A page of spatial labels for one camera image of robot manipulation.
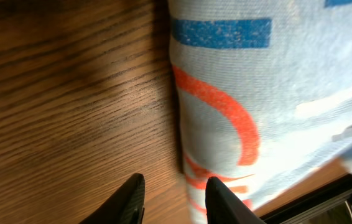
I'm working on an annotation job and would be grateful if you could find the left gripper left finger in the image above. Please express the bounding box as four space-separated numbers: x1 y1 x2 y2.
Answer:
80 173 145 224

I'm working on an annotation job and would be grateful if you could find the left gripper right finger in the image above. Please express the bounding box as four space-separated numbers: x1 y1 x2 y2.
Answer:
205 177 266 224

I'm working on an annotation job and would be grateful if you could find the light blue printed t-shirt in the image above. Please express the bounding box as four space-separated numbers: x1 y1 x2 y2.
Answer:
169 0 352 223

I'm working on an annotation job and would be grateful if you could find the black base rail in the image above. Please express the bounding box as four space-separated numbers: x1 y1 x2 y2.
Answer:
254 175 352 224

